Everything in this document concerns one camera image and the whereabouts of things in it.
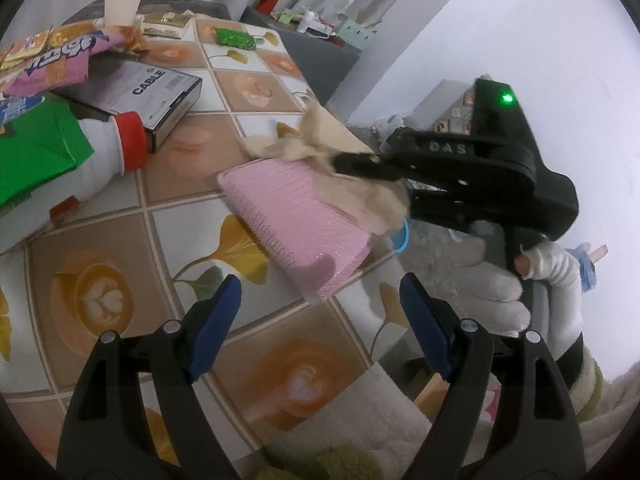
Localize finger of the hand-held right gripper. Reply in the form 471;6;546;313
334;152;406;181
406;185;481;233

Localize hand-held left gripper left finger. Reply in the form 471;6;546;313
56;274;242;480

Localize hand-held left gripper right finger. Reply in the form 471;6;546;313
399;272;587;480

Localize blue plastic basket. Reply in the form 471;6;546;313
387;220;411;256

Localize pink ribbed pack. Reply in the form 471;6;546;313
216;157;373;306

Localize green foil snack bag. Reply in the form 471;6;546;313
0;92;96;211

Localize person's right forearm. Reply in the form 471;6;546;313
547;280;640;461

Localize person's right hand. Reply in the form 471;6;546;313
442;241;581;338

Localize printed standing bag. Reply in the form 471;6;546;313
415;77;481;136

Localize grey cabinet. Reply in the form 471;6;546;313
240;6;363;111

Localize light blue toy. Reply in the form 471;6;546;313
572;242;608;291

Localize green desk calendar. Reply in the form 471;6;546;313
337;15;381;51

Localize green fuzzy cloth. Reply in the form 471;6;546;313
255;447;381;480

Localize small green packet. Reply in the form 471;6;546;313
214;27;257;51

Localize white bottle with red cap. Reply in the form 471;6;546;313
0;111;149;256

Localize dark side table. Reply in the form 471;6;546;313
62;0;231;28

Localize black and white box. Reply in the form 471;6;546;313
55;55;203;155

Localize gold packets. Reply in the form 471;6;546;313
141;10;193;40

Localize brown gold wrapper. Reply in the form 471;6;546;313
117;25;148;56

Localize white paper cup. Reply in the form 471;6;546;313
104;0;150;27

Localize blue snack packet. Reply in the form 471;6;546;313
0;94;48;128

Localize pink snack bag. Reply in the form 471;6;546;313
2;25;113;98

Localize orange yellow snack packet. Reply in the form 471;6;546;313
0;30;53;68

